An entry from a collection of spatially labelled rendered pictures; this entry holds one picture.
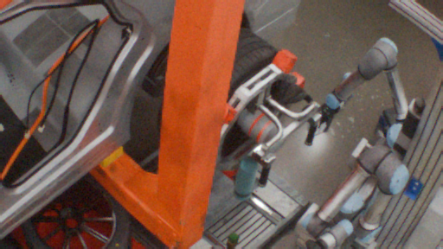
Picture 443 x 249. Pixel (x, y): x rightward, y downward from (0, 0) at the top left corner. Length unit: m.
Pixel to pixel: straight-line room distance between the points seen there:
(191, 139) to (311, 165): 1.89
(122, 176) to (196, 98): 1.06
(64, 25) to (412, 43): 2.94
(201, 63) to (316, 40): 2.87
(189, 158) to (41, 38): 1.24
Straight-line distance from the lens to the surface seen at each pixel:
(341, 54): 5.34
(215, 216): 4.18
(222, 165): 3.70
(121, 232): 3.69
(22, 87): 3.87
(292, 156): 4.68
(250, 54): 3.51
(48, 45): 3.76
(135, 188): 3.54
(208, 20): 2.42
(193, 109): 2.74
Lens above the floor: 3.70
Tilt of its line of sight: 51 degrees down
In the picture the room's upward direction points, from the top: 10 degrees clockwise
